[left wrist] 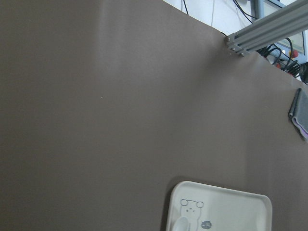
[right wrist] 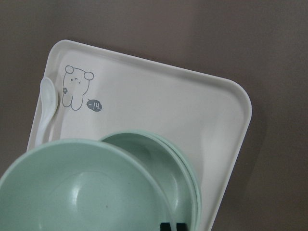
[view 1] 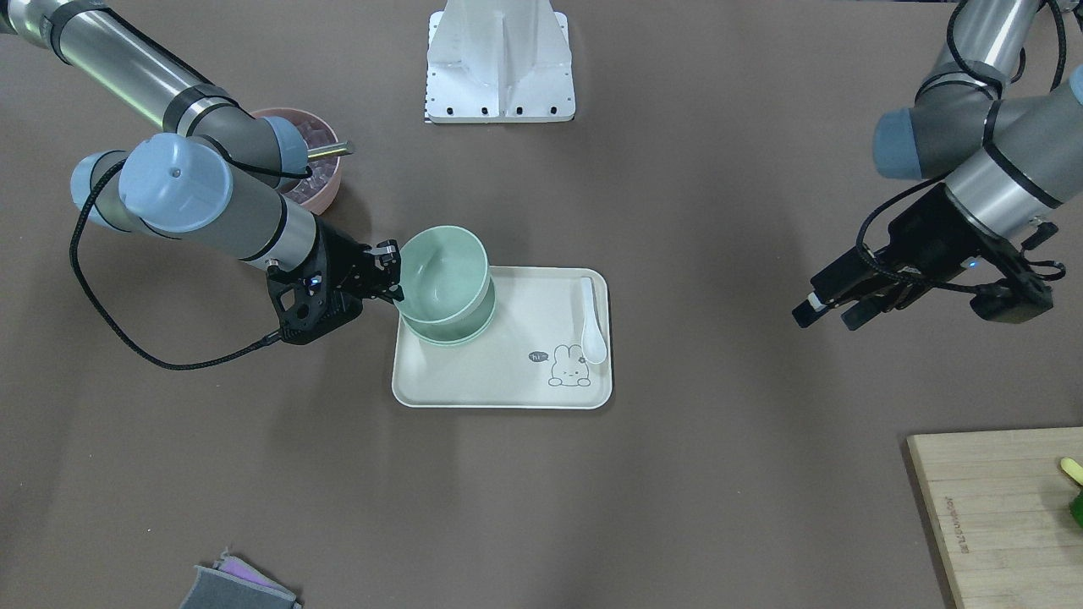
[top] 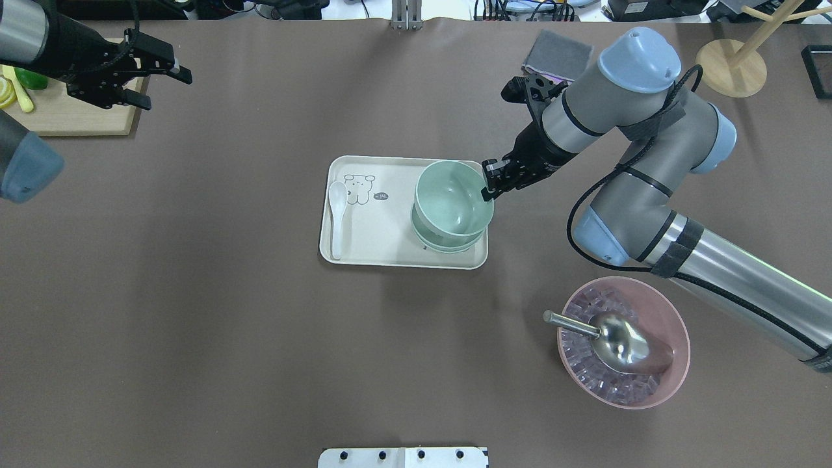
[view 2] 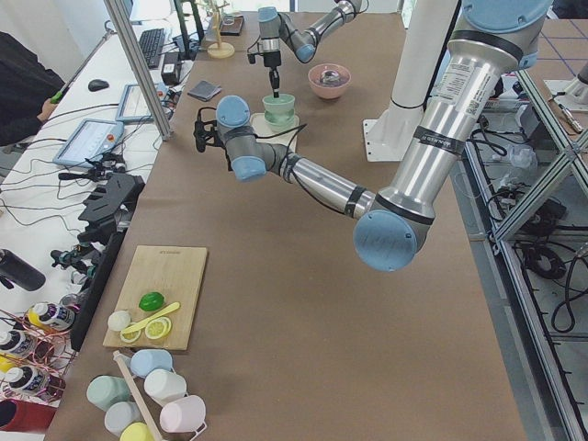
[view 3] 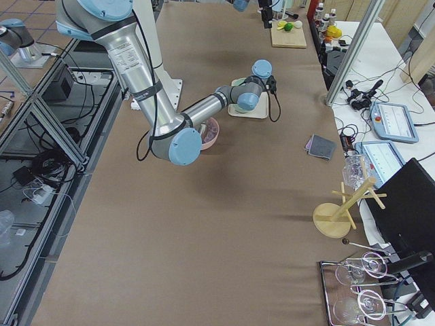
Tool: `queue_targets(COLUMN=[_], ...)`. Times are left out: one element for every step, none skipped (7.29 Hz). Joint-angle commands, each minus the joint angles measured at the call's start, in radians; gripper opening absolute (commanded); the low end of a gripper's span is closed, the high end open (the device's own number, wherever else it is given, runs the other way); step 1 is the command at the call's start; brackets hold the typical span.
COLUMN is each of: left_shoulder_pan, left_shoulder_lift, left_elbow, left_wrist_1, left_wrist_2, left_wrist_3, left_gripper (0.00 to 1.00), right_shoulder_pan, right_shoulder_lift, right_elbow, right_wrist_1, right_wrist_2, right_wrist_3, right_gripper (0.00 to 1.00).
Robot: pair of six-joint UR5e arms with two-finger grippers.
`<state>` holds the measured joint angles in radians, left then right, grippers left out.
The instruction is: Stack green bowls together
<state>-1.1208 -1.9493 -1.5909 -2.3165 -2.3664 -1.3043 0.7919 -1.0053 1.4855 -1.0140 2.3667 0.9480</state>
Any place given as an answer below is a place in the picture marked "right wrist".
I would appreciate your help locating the green bowl on tray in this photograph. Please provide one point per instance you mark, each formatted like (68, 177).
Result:
(181, 184)

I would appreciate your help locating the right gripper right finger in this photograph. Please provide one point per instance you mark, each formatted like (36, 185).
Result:
(181, 227)

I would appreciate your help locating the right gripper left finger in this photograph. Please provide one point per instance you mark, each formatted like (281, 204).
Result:
(165, 227)

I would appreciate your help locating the cream bunny serving tray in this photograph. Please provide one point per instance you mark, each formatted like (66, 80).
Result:
(205, 116)

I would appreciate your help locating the green bowl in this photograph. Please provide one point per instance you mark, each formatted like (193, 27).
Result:
(81, 185)
(142, 145)
(181, 184)

